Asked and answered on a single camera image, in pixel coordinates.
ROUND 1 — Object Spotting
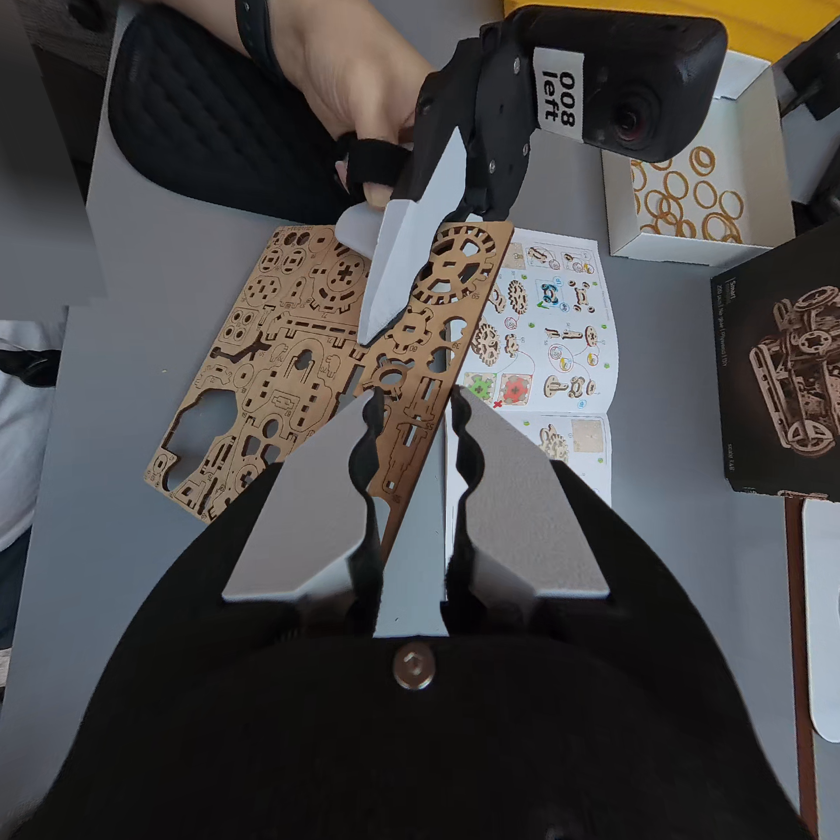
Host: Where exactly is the black wristband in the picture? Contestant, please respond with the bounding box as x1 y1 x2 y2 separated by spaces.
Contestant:
235 0 290 83

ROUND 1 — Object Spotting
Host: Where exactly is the pile of tan rubber bands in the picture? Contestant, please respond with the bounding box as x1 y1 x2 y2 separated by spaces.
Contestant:
630 146 746 244

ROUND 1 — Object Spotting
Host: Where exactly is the black strap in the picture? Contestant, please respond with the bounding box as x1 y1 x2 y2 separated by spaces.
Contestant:
0 348 61 389

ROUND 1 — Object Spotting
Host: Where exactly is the person's left hand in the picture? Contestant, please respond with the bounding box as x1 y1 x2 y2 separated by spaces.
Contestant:
269 0 434 211

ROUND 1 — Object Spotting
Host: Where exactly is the yellow object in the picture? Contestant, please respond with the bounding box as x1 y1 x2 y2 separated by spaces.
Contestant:
502 0 818 63

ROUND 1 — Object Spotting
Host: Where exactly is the black object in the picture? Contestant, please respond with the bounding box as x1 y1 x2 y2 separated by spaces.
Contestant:
777 29 840 227

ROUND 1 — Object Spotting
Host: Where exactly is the illustrated instruction booklet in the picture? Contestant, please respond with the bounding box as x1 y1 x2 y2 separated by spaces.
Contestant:
445 226 621 565

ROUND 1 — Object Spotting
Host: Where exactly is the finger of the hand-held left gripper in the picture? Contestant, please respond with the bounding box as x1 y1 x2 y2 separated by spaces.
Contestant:
356 125 468 347

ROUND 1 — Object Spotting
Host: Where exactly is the wooden puzzle parts sheet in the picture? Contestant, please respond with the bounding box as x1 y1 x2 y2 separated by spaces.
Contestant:
143 220 516 562

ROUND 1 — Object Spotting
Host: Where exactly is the black quilted cushion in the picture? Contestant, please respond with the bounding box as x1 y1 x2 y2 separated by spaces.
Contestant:
108 7 368 224

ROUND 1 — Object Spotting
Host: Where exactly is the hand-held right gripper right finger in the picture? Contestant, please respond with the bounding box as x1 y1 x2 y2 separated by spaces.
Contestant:
441 384 611 634

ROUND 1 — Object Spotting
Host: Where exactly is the white moulded tray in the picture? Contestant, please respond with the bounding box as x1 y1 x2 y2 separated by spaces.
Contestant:
784 495 840 746

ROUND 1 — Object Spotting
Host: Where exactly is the dark printed model box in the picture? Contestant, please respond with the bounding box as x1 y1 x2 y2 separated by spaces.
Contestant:
710 226 840 505

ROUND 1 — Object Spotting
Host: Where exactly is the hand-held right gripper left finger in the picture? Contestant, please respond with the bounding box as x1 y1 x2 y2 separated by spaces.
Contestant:
220 388 388 634

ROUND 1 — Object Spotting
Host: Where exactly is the grey desk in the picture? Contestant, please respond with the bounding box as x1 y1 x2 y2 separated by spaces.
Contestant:
0 66 821 840

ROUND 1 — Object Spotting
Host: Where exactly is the white cardboard box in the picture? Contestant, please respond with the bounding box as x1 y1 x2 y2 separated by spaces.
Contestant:
600 49 798 269

